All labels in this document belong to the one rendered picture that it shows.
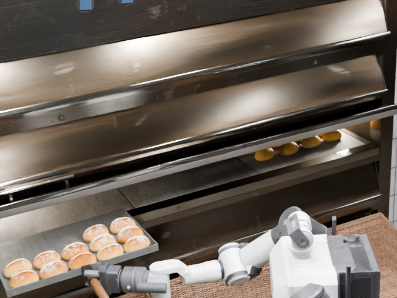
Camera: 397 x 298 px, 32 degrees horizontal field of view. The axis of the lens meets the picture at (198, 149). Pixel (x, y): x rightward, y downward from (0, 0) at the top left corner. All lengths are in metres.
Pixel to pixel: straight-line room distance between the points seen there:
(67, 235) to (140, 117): 0.53
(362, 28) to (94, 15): 1.17
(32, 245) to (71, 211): 0.28
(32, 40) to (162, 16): 0.48
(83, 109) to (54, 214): 0.53
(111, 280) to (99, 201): 0.63
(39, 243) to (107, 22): 0.86
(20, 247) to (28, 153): 0.37
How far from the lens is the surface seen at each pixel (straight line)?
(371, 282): 2.03
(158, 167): 2.56
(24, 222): 2.87
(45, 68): 2.48
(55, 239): 2.70
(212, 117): 2.75
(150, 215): 2.80
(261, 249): 2.30
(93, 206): 2.89
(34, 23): 2.42
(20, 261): 2.51
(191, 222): 2.92
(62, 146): 2.57
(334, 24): 2.95
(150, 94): 2.61
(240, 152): 2.69
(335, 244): 2.11
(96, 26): 2.48
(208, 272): 2.35
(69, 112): 2.53
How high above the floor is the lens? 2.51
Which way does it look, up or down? 24 degrees down
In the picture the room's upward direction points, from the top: 4 degrees counter-clockwise
